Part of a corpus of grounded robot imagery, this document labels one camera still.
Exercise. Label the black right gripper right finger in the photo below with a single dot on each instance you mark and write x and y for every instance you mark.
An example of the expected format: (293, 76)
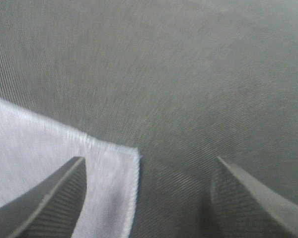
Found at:
(246, 208)

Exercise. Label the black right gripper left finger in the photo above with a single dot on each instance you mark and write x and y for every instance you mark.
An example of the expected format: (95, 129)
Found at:
(49, 210)

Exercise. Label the grey terry towel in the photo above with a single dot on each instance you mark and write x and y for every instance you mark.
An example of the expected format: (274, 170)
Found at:
(33, 146)

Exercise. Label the black table cloth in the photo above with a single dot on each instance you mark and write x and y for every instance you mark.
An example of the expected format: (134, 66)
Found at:
(184, 81)

